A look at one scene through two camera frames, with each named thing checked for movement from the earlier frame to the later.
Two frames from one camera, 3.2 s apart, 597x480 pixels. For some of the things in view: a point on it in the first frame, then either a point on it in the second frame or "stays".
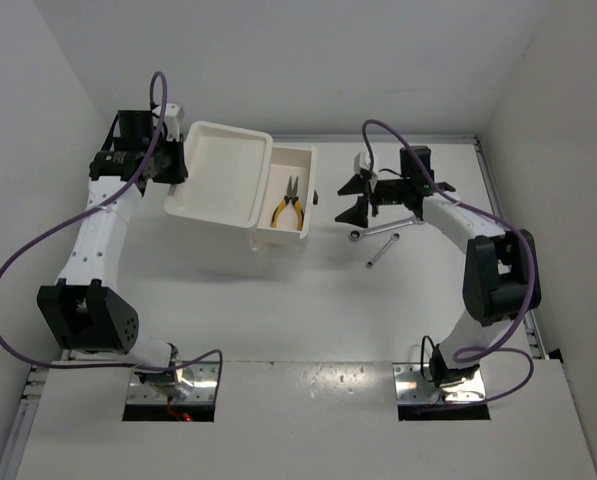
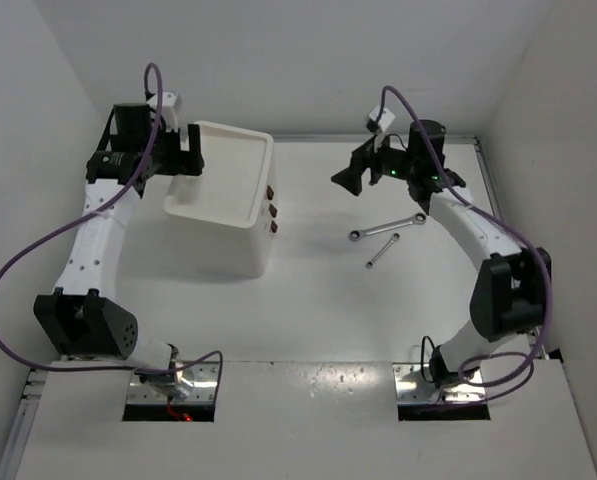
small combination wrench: (383, 249) stays
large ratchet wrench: (355, 235) stays
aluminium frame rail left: (14, 449) stays
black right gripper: (358, 213) -> (363, 157)
